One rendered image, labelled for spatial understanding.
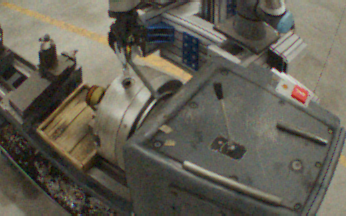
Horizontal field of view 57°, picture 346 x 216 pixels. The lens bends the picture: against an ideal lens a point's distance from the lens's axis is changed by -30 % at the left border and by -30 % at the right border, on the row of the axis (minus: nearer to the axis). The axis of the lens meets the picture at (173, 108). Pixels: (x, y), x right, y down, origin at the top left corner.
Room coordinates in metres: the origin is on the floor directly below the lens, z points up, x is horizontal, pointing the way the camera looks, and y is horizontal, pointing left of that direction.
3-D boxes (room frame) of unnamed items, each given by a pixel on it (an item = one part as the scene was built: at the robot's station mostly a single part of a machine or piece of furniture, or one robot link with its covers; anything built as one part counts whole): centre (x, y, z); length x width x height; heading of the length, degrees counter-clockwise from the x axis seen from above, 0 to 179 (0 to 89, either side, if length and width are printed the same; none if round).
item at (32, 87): (1.26, 0.60, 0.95); 0.43 x 0.17 x 0.05; 147
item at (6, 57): (1.57, 1.12, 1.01); 0.30 x 0.20 x 0.29; 57
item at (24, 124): (1.28, 0.65, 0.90); 0.47 x 0.30 x 0.06; 147
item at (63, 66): (1.30, 0.54, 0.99); 0.20 x 0.10 x 0.05; 57
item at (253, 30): (1.36, -0.30, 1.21); 0.15 x 0.15 x 0.10
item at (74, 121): (1.08, 0.34, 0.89); 0.36 x 0.30 x 0.04; 147
